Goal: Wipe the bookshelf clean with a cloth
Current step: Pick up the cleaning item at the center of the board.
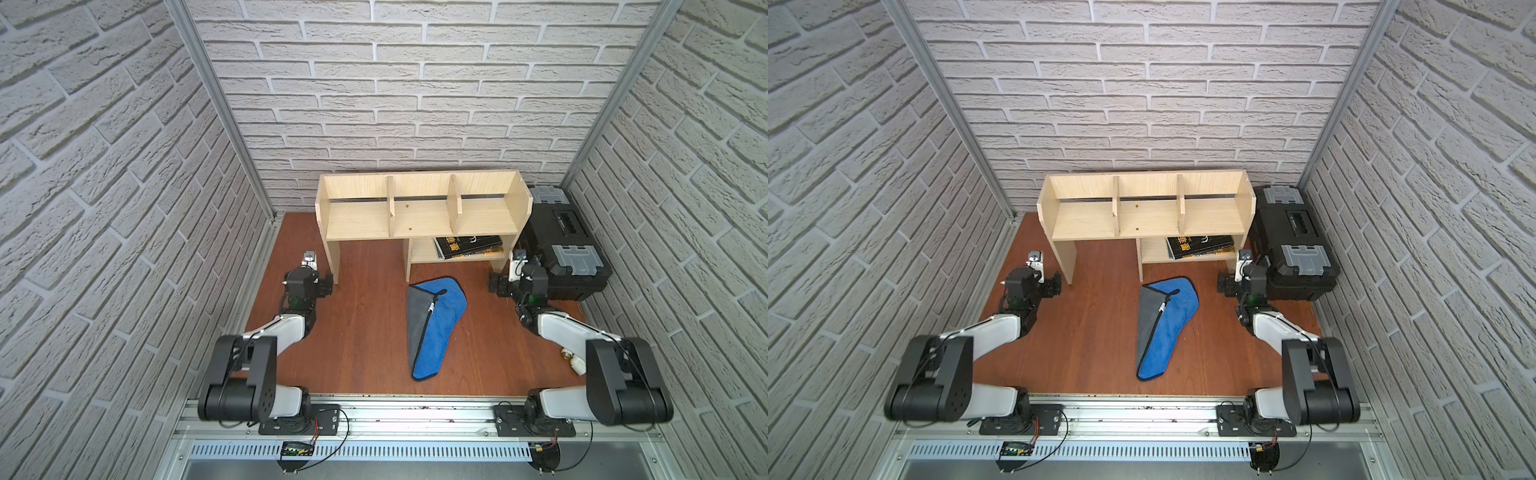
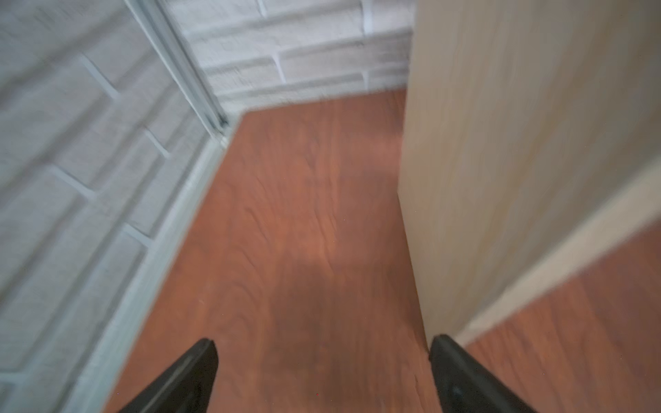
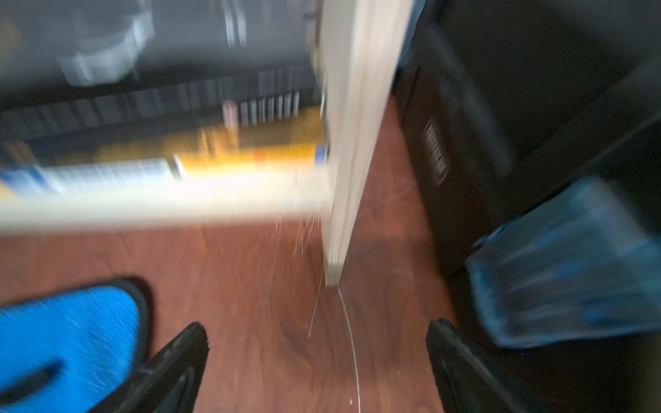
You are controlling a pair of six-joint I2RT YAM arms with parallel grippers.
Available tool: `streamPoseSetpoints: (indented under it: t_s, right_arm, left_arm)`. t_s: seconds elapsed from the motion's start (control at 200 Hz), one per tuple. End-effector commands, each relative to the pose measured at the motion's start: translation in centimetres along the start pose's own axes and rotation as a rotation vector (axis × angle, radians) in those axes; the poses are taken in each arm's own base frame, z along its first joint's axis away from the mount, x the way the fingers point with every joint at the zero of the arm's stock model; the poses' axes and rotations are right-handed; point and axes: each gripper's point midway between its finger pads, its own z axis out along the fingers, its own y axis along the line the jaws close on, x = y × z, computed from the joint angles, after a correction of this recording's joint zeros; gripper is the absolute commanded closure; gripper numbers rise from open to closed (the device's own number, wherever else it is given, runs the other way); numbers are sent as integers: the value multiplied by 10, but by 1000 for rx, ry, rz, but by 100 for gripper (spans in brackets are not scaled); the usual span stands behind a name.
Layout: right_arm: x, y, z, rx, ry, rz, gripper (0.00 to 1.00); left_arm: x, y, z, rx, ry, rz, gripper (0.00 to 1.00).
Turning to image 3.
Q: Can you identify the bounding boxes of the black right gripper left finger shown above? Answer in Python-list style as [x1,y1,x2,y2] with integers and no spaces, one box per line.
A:
[91,322,209,412]

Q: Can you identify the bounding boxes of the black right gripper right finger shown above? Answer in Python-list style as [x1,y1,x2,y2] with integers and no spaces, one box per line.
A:
[425,319,522,412]

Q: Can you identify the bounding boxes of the blue and grey cleaning cloth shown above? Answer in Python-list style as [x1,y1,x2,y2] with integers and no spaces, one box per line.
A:
[1,277,153,412]

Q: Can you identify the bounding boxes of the light wooden bookshelf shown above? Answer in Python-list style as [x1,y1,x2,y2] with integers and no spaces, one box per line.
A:
[1,1,412,286]

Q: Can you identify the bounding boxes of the yellow and blue book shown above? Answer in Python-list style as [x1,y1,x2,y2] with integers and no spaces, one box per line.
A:
[1,107,328,198]

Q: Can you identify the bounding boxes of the black toolbox with grey latches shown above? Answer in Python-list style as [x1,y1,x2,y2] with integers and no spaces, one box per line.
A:
[398,1,660,412]

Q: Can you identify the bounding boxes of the black book with yellow title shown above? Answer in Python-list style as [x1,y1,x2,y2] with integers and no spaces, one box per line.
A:
[1,65,322,155]

